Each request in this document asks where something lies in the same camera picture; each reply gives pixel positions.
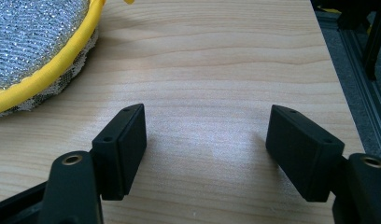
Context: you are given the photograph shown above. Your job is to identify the black metal stand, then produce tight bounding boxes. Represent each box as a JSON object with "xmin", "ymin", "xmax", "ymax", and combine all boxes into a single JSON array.
[{"xmin": 310, "ymin": 0, "xmax": 381, "ymax": 82}]

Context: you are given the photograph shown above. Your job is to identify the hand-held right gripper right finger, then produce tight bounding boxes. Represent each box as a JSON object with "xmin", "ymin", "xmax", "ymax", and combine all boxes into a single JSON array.
[{"xmin": 265, "ymin": 104, "xmax": 381, "ymax": 224}]

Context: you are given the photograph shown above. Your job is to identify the yellow-rimmed silver mesh basket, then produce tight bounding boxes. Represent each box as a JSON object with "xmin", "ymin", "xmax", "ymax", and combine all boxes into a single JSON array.
[{"xmin": 0, "ymin": 0, "xmax": 107, "ymax": 119}]

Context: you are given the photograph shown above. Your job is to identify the aluminium frame rail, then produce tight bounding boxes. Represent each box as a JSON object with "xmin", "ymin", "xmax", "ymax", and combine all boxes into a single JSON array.
[{"xmin": 314, "ymin": 10, "xmax": 381, "ymax": 161}]

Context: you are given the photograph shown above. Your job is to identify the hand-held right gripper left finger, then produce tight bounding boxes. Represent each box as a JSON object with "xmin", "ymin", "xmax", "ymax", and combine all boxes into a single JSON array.
[{"xmin": 38, "ymin": 103, "xmax": 148, "ymax": 224}]

